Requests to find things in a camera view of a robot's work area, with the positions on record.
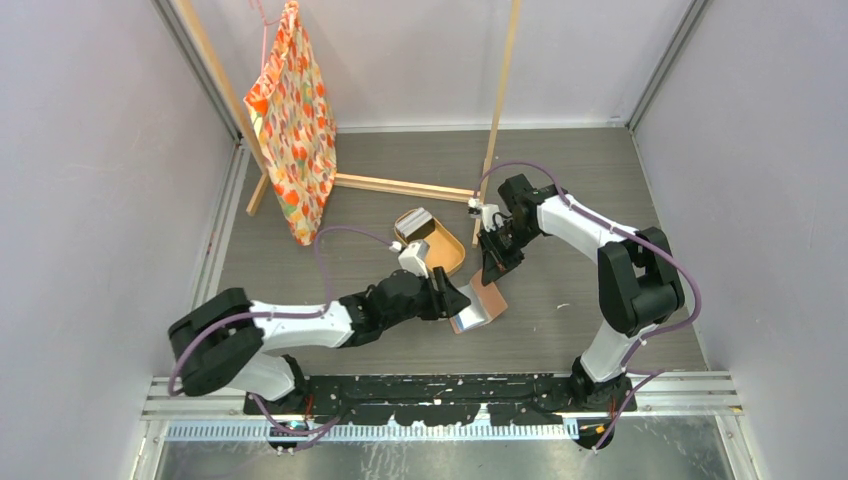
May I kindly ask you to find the aluminium rail frame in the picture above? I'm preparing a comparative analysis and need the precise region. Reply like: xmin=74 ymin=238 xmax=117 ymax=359
xmin=141 ymin=372 xmax=744 ymax=442

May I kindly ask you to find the orange floral fabric bag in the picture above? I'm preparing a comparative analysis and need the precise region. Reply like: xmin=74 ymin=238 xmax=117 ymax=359
xmin=243 ymin=1 xmax=337 ymax=246

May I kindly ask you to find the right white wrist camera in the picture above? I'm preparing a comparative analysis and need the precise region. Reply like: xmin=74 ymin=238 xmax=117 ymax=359
xmin=467 ymin=196 xmax=503 ymax=231

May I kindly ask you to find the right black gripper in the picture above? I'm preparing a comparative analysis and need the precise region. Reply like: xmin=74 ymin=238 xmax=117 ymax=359
xmin=477 ymin=220 xmax=539 ymax=286

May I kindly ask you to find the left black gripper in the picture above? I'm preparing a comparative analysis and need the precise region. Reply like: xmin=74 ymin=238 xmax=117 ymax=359
xmin=381 ymin=265 xmax=468 ymax=329

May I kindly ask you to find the pink clothes hanger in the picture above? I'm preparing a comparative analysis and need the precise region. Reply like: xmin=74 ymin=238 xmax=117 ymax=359
xmin=249 ymin=0 xmax=286 ymax=69

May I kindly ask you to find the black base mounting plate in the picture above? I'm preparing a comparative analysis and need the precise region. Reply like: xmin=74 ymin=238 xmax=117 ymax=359
xmin=243 ymin=373 xmax=632 ymax=427

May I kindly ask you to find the orange oval tray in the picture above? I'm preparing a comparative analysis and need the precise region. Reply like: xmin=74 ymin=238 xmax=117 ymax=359
xmin=393 ymin=210 xmax=466 ymax=276

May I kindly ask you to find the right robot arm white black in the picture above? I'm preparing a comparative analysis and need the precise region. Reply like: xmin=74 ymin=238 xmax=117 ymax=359
xmin=468 ymin=174 xmax=685 ymax=411

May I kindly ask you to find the wooden clothes rack frame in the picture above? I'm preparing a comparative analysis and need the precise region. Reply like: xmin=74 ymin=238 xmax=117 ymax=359
xmin=170 ymin=1 xmax=522 ymax=216

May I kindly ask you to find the stack of credit cards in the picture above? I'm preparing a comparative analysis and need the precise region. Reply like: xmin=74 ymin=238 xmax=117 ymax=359
xmin=394 ymin=207 xmax=435 ymax=241

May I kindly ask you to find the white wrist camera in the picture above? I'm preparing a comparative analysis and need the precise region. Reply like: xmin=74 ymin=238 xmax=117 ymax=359
xmin=389 ymin=240 xmax=429 ymax=278
xmin=467 ymin=196 xmax=503 ymax=231

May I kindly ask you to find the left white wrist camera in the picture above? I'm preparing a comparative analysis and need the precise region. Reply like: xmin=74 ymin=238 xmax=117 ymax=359
xmin=389 ymin=240 xmax=429 ymax=278

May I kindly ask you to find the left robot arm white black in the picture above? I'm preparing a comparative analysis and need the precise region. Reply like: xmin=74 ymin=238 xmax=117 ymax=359
xmin=168 ymin=268 xmax=473 ymax=414

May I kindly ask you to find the brown leather card holder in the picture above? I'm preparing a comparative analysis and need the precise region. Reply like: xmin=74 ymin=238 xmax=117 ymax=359
xmin=450 ymin=270 xmax=508 ymax=334

